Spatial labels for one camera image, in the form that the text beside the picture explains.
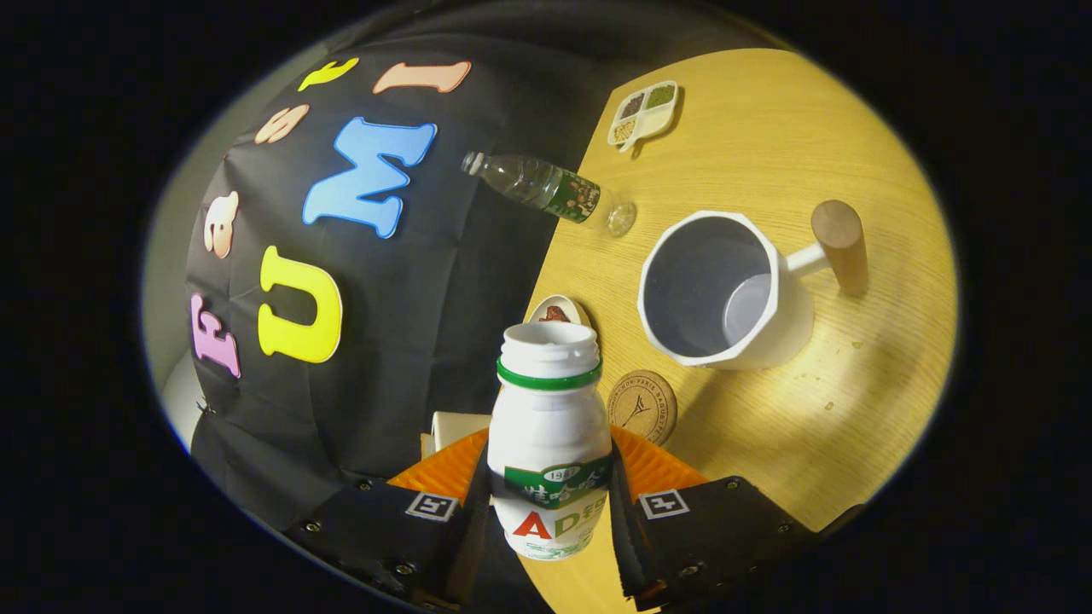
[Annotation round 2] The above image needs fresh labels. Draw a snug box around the white round plate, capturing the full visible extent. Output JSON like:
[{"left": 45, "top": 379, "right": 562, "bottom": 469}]
[{"left": 529, "top": 294, "right": 591, "bottom": 329}]

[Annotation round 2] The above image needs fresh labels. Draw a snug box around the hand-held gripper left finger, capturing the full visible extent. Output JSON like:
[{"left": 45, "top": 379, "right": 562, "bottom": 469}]
[{"left": 284, "top": 428, "right": 500, "bottom": 613}]

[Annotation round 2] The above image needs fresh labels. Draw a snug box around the wooden table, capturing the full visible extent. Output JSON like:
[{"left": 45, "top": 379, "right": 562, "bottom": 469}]
[{"left": 520, "top": 49, "right": 958, "bottom": 614}]

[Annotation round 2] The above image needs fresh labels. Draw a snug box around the white cup with wooden handle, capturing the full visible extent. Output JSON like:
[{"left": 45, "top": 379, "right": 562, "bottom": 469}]
[{"left": 637, "top": 200, "right": 869, "bottom": 370}]

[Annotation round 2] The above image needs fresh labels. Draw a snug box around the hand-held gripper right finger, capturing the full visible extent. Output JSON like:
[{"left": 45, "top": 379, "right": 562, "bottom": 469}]
[{"left": 607, "top": 425, "right": 864, "bottom": 611}]

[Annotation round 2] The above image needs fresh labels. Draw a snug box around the white juice bottle green ring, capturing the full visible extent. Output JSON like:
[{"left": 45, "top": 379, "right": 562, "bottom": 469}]
[{"left": 488, "top": 321, "right": 613, "bottom": 561}]

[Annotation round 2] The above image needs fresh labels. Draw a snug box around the clear plastic water bottle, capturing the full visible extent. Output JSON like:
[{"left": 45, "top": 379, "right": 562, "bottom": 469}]
[{"left": 462, "top": 151, "right": 637, "bottom": 239}]

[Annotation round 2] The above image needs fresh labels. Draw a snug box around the white divided dish with beans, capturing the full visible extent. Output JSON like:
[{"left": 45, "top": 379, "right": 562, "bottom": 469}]
[{"left": 607, "top": 80, "right": 681, "bottom": 153}]

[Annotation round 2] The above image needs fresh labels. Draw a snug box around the round cork coaster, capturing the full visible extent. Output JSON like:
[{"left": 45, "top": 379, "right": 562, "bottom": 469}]
[{"left": 607, "top": 369, "right": 678, "bottom": 446}]

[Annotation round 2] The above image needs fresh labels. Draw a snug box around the white toaster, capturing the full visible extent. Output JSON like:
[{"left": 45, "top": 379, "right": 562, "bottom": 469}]
[{"left": 420, "top": 411, "right": 492, "bottom": 461}]

